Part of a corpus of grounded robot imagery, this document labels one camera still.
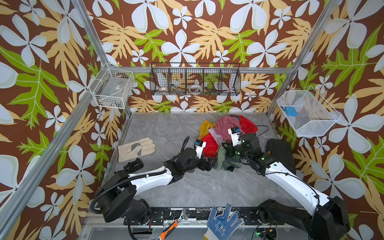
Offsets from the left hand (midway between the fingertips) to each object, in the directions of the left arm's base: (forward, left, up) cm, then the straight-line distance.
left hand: (211, 155), depth 79 cm
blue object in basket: (+24, -47, +10) cm, 54 cm away
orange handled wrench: (-30, +20, -15) cm, 39 cm away
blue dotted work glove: (-31, -3, -14) cm, 34 cm away
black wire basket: (+49, +9, +15) cm, 52 cm away
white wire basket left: (+35, +57, +18) cm, 69 cm away
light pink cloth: (+13, -6, -4) cm, 15 cm away
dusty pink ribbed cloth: (+21, -9, +2) cm, 23 cm away
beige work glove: (+13, +48, -15) cm, 52 cm away
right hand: (+5, -5, +4) cm, 8 cm away
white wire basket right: (+21, -55, +12) cm, 60 cm away
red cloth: (+10, -2, -6) cm, 12 cm away
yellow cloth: (+30, +1, -13) cm, 33 cm away
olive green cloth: (-1, -7, -6) cm, 9 cm away
